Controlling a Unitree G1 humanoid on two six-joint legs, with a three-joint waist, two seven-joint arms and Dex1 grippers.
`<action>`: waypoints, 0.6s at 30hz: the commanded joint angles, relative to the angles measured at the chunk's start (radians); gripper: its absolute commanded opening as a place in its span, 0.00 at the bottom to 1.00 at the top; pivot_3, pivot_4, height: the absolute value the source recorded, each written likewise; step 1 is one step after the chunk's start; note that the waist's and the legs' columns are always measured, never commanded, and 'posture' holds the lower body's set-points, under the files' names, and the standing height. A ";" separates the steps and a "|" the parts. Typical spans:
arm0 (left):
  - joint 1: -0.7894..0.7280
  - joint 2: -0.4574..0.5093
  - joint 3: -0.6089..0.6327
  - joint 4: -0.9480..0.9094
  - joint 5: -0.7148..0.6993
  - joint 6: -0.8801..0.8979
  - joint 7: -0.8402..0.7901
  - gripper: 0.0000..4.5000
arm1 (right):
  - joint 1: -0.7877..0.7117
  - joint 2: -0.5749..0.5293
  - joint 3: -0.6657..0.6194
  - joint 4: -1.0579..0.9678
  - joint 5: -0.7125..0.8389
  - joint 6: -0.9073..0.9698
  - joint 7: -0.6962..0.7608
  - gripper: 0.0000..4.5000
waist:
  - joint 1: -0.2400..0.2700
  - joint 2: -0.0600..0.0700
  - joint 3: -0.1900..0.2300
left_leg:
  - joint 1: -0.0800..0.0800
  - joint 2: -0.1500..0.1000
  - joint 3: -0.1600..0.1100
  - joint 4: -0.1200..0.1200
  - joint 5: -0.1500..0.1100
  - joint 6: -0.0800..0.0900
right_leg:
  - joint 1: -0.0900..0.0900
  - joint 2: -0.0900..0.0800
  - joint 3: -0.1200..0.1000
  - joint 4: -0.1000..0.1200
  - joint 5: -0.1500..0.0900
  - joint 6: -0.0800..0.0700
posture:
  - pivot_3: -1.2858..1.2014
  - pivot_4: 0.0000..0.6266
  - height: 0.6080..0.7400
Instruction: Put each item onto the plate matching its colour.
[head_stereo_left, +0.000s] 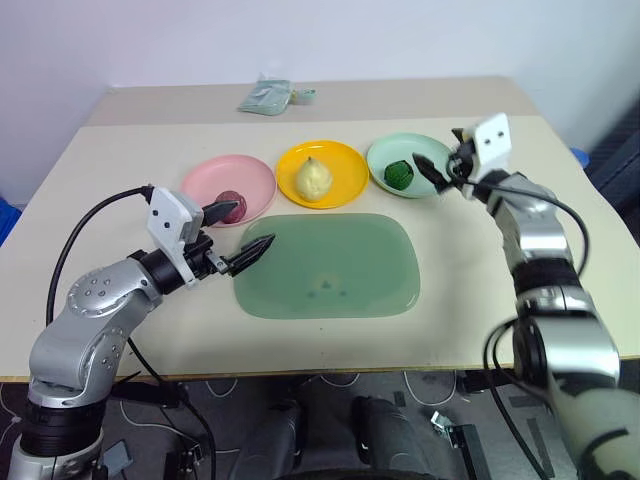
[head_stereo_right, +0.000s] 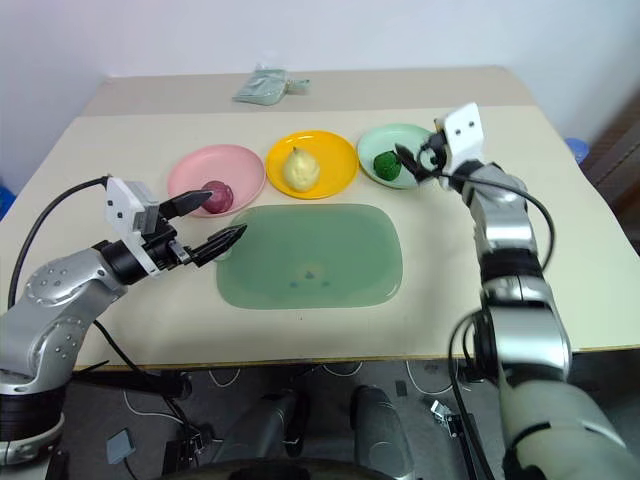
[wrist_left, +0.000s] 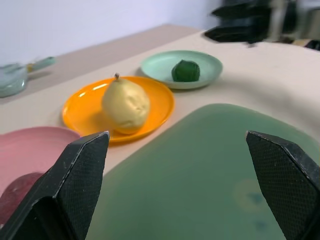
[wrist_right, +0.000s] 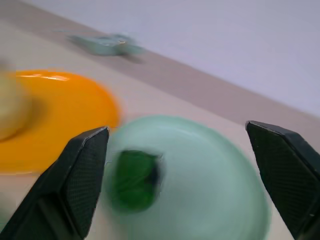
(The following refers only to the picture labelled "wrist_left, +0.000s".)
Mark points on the orange plate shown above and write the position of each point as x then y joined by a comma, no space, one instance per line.
85,105

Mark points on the pink plate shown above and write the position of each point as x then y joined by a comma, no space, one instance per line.
32,147

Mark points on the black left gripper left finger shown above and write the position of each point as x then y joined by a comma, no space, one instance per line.
62,187

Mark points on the light green plate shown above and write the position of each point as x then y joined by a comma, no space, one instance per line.
160,67

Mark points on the light green toy pan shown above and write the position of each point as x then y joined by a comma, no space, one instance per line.
12,77

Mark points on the dark red fruit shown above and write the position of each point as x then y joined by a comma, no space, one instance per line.
15,195

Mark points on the yellow pear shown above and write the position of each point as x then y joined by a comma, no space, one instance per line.
127,105

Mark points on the dark green round fruit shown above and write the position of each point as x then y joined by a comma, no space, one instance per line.
186,71

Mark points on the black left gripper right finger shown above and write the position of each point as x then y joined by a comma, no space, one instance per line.
287,180

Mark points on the black stacked equipment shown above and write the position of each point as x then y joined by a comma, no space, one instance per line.
240,22

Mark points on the green rectangular tray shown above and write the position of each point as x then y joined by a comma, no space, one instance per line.
180,180

